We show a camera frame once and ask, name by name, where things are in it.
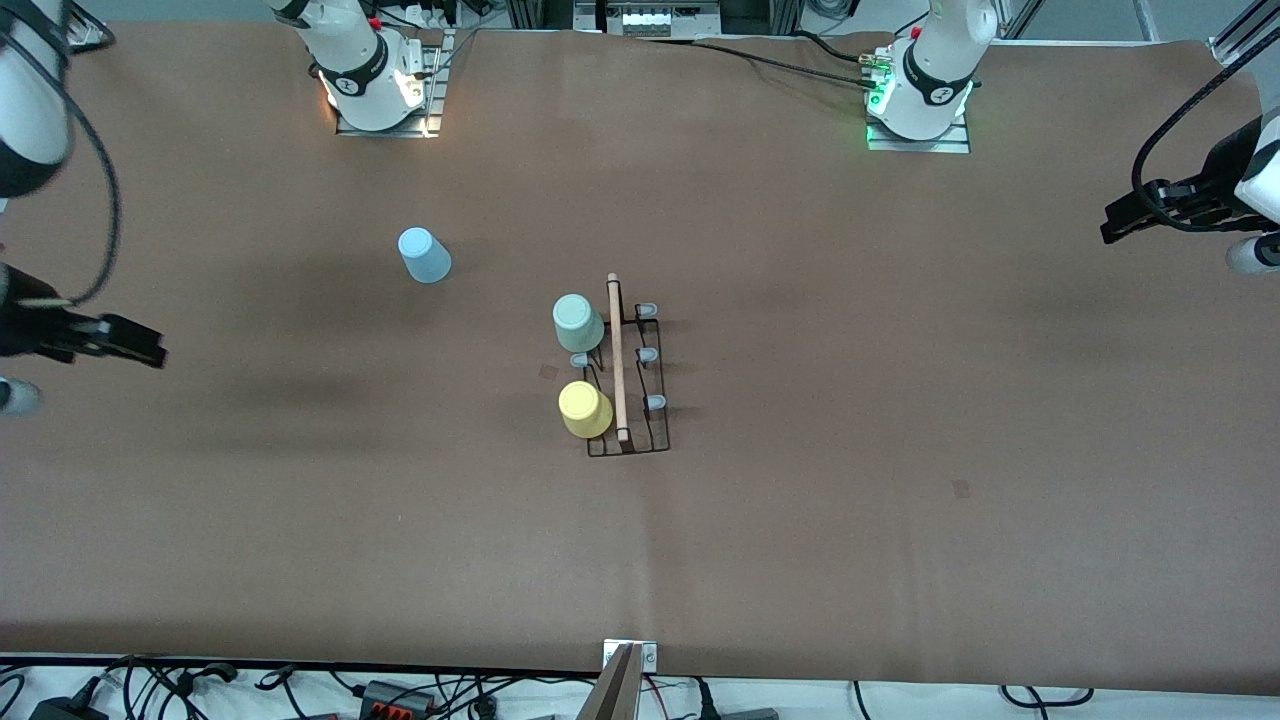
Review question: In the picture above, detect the grey camera mount bar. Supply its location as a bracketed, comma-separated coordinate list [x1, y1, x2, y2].
[577, 643, 644, 720]

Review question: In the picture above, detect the black orange power adapter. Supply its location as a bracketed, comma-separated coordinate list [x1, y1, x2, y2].
[358, 680, 438, 719]

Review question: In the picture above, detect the short black base cable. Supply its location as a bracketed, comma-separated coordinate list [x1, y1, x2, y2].
[790, 28, 871, 66]

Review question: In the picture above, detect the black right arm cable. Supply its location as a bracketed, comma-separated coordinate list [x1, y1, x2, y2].
[0, 20, 122, 306]

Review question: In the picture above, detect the yellow plastic cup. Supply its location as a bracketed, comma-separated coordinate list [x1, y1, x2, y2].
[558, 381, 614, 440]

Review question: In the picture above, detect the black power plug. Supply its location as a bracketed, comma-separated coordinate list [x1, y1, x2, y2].
[28, 695, 109, 720]

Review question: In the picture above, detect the brown table cover sheet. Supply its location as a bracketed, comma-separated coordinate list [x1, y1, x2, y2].
[0, 22, 1280, 696]

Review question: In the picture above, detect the black cable tangle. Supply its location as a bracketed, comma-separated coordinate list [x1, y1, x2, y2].
[100, 655, 241, 720]

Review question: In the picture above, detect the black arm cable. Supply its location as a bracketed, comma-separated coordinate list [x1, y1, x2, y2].
[1130, 35, 1280, 233]
[0, 20, 122, 306]

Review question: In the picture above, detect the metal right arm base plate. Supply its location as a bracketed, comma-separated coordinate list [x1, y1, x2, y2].
[335, 28, 457, 138]

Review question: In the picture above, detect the black wire cup holder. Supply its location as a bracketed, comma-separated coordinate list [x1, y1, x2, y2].
[583, 273, 671, 458]

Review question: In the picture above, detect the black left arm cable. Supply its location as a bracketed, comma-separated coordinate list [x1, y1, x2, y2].
[1130, 35, 1280, 233]

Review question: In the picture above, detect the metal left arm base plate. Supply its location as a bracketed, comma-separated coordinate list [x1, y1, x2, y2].
[866, 108, 972, 154]

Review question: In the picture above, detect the mint green plastic cup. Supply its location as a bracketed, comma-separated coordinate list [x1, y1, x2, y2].
[553, 293, 606, 353]

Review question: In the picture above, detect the long black base cable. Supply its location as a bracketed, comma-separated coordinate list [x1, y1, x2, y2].
[640, 36, 886, 91]

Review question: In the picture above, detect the white power strip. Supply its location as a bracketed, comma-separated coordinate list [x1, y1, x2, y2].
[605, 0, 721, 39]

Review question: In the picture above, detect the light blue plastic cup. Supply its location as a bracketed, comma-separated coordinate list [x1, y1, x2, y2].
[398, 227, 452, 284]

